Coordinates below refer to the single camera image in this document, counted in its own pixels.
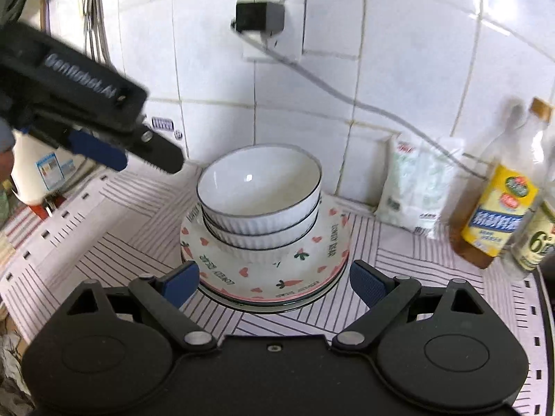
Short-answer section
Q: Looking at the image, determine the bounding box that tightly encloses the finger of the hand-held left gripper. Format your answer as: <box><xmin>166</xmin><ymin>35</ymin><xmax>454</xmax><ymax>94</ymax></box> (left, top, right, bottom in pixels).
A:
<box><xmin>127</xmin><ymin>122</ymin><xmax>185</xmax><ymax>175</ymax></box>
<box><xmin>25</xmin><ymin>125</ymin><xmax>128</xmax><ymax>172</ymax></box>

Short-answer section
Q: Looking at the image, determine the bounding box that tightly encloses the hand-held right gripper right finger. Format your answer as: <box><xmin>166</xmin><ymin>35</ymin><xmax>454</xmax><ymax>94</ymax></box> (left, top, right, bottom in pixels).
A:
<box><xmin>332</xmin><ymin>260</ymin><xmax>484</xmax><ymax>353</ymax></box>

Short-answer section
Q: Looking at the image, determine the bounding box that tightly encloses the striped counter mat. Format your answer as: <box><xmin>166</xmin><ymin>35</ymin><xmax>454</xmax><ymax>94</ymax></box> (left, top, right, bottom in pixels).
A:
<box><xmin>0</xmin><ymin>159</ymin><xmax>552</xmax><ymax>416</ymax></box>

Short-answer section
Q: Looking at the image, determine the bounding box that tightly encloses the metal wire rack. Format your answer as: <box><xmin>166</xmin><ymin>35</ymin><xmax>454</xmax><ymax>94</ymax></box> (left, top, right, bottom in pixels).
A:
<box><xmin>82</xmin><ymin>0</ymin><xmax>110</xmax><ymax>67</ymax></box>

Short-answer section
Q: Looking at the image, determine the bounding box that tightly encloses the black power adapter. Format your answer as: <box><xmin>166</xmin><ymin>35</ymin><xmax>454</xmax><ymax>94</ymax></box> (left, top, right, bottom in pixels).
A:
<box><xmin>235</xmin><ymin>0</ymin><xmax>286</xmax><ymax>36</ymax></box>

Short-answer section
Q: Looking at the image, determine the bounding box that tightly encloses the oil bottle with yellow label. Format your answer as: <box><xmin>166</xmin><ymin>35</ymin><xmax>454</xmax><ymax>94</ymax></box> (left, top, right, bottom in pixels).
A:
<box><xmin>448</xmin><ymin>97</ymin><xmax>555</xmax><ymax>270</ymax></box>

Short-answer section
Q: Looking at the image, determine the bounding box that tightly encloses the black cable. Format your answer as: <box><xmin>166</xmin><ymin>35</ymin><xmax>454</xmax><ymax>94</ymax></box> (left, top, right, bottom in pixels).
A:
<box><xmin>259</xmin><ymin>37</ymin><xmax>493</xmax><ymax>179</ymax></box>

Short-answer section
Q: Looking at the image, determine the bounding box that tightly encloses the white jug with label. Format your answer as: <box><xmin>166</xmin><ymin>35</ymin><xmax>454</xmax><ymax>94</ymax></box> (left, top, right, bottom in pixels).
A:
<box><xmin>9</xmin><ymin>132</ymin><xmax>89</xmax><ymax>205</ymax></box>

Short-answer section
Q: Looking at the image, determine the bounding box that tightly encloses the white salt bag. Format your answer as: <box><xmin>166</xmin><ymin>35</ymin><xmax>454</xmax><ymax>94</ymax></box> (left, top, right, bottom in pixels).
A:
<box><xmin>375</xmin><ymin>132</ymin><xmax>466</xmax><ymax>240</ymax></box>

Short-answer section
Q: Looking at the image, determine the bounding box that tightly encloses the white wall socket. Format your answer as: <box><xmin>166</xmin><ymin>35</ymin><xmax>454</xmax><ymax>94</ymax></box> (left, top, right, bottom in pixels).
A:
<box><xmin>240</xmin><ymin>0</ymin><xmax>309</xmax><ymax>64</ymax></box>

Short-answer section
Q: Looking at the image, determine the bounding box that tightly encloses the white plate with pink print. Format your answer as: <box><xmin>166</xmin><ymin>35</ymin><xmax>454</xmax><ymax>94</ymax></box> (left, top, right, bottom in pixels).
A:
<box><xmin>179</xmin><ymin>194</ymin><xmax>351</xmax><ymax>306</ymax></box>

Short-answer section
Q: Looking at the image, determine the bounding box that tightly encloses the white ribbed bowl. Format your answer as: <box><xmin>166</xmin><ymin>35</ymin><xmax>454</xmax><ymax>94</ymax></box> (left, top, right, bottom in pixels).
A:
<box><xmin>196</xmin><ymin>145</ymin><xmax>323</xmax><ymax>235</ymax></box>
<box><xmin>200</xmin><ymin>199</ymin><xmax>322</xmax><ymax>263</ymax></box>

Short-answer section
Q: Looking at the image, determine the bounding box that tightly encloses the blue fried-egg print plate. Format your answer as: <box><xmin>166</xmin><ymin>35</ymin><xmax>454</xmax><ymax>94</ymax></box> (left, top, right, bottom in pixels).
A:
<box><xmin>182</xmin><ymin>260</ymin><xmax>350</xmax><ymax>313</ymax></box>

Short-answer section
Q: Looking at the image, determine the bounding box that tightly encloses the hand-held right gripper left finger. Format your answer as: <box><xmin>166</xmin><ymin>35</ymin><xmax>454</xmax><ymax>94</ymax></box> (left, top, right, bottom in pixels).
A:
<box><xmin>65</xmin><ymin>261</ymin><xmax>217</xmax><ymax>353</ymax></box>

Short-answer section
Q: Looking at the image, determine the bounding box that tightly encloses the clear vinegar bottle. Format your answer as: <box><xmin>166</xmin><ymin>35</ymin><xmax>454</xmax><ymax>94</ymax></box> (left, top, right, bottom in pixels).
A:
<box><xmin>498</xmin><ymin>130</ymin><xmax>555</xmax><ymax>283</ymax></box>

